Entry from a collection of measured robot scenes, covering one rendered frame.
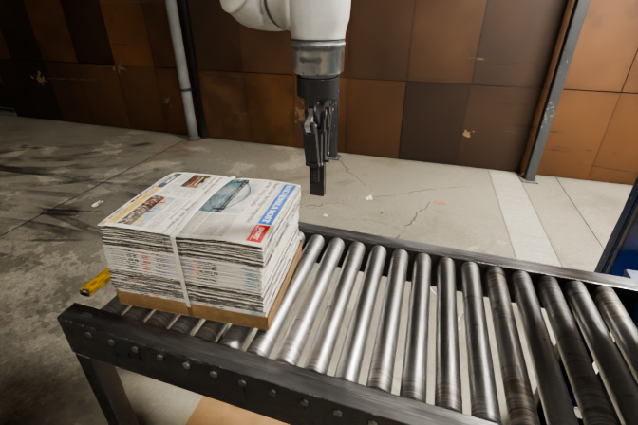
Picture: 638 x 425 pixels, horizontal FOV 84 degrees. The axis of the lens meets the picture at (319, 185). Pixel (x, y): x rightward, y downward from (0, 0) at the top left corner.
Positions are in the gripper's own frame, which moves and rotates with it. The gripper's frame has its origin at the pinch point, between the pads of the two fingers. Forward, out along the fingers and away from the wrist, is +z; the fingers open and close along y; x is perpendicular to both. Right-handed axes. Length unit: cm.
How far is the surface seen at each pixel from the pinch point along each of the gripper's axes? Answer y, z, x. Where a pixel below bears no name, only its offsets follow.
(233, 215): 3.7, 10.1, -18.3
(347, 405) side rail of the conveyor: 22.4, 33.3, 12.8
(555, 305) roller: -16, 33, 55
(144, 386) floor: -7, 113, -79
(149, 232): 14.1, 10.6, -31.7
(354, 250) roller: -22.1, 33.1, 4.4
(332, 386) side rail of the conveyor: 19.8, 33.2, 9.4
